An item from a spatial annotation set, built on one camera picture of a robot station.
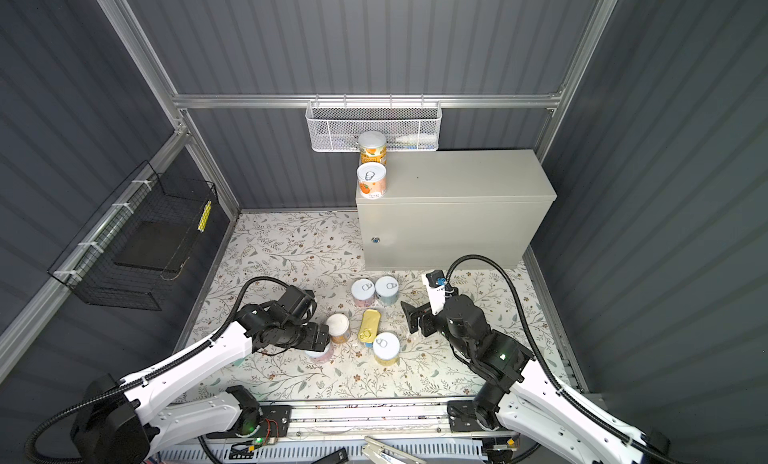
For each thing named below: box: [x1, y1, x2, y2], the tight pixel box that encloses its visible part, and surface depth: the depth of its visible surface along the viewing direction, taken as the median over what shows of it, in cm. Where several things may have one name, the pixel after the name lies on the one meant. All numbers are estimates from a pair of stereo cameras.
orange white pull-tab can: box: [357, 162, 387, 200], surface depth 75 cm
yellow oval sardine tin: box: [358, 308, 382, 344], surface depth 88 cm
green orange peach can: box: [358, 131, 387, 165], surface depth 80 cm
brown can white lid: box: [328, 313, 350, 344], surface depth 84 cm
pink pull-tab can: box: [351, 278, 375, 308], surface depth 93 cm
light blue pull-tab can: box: [375, 275, 400, 306], surface depth 93 cm
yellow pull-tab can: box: [373, 332, 400, 367], surface depth 82 cm
